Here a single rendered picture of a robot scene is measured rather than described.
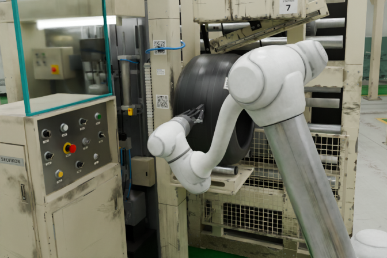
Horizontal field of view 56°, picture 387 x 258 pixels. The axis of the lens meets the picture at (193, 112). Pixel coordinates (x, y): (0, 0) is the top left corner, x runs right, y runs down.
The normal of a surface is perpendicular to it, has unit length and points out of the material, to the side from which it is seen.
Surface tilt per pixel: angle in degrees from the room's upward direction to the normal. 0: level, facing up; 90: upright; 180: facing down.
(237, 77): 87
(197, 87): 59
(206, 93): 65
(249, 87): 86
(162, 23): 90
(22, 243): 90
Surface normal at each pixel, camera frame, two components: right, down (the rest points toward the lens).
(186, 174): -0.44, 0.31
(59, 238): 0.92, 0.05
